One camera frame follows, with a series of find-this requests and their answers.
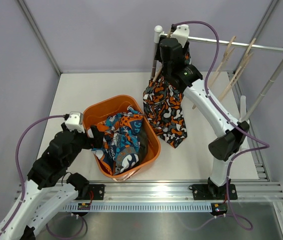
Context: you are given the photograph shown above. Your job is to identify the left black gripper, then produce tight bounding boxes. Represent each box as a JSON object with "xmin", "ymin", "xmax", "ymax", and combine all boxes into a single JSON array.
[{"xmin": 62, "ymin": 122, "xmax": 104, "ymax": 168}]

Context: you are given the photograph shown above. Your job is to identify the blue orange patterned shorts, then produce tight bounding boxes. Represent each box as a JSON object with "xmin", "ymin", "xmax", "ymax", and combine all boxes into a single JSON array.
[{"xmin": 92, "ymin": 105, "xmax": 144, "ymax": 176}]

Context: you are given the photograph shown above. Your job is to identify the orange black camo shorts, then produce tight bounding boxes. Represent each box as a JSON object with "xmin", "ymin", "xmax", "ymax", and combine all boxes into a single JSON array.
[{"xmin": 142, "ymin": 42, "xmax": 191, "ymax": 149}]

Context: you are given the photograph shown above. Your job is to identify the wooden hanger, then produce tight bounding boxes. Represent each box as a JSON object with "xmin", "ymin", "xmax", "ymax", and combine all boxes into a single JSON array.
[
  {"xmin": 150, "ymin": 25, "xmax": 165, "ymax": 82},
  {"xmin": 218, "ymin": 38, "xmax": 256, "ymax": 101},
  {"xmin": 192, "ymin": 35, "xmax": 237, "ymax": 110}
]

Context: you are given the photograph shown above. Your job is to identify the olive green shorts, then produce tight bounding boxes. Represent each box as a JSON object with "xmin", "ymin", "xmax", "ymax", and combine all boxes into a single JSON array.
[{"xmin": 137, "ymin": 126, "xmax": 148, "ymax": 165}]

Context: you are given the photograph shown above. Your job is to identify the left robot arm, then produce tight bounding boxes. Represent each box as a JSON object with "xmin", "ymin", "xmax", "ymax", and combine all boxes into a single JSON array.
[{"xmin": 0, "ymin": 125, "xmax": 104, "ymax": 240}]

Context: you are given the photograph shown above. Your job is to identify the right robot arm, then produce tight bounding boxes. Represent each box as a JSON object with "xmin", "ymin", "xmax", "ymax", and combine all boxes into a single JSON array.
[{"xmin": 157, "ymin": 37, "xmax": 250, "ymax": 200}]

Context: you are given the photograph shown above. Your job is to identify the orange plastic basket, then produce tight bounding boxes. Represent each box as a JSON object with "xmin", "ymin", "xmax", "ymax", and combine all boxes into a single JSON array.
[{"xmin": 82, "ymin": 94, "xmax": 162, "ymax": 182}]

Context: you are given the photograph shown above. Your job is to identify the silver clothes rack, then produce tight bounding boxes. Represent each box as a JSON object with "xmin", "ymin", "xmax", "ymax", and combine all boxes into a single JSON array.
[{"xmin": 154, "ymin": 21, "xmax": 283, "ymax": 121}]

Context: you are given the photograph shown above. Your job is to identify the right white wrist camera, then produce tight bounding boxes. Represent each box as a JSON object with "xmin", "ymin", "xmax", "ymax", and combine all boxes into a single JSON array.
[{"xmin": 170, "ymin": 24, "xmax": 190, "ymax": 47}]

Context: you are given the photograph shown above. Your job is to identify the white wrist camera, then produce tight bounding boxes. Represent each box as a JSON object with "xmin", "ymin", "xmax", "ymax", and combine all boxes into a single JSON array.
[
  {"xmin": 65, "ymin": 111, "xmax": 85, "ymax": 133},
  {"xmin": 170, "ymin": 24, "xmax": 190, "ymax": 47}
]

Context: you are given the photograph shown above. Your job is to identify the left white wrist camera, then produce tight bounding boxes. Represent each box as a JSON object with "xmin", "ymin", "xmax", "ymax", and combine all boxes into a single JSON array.
[{"xmin": 65, "ymin": 111, "xmax": 85, "ymax": 133}]

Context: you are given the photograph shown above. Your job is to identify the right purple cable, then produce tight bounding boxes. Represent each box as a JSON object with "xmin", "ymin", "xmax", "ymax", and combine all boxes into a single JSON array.
[{"xmin": 172, "ymin": 20, "xmax": 271, "ymax": 233}]

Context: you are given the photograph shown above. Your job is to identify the white slotted cable duct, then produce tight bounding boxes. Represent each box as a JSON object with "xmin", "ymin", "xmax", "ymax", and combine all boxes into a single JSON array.
[{"xmin": 61, "ymin": 202, "xmax": 212, "ymax": 213}]

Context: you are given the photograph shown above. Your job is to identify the aluminium mounting rail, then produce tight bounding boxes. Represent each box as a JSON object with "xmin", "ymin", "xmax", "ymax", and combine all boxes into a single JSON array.
[{"xmin": 13, "ymin": 180, "xmax": 283, "ymax": 203}]

